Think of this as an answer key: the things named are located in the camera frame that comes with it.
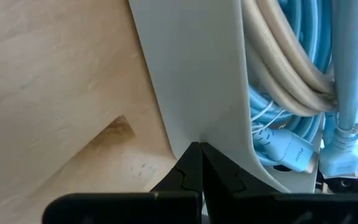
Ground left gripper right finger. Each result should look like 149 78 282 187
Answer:
201 142 358 224

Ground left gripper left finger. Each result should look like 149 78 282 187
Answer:
42 141 204 224

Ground light blue HDMI cable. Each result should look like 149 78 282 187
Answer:
277 0 336 75
249 85 324 174
318 0 358 180

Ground beige HDMI cable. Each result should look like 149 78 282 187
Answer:
241 0 339 118

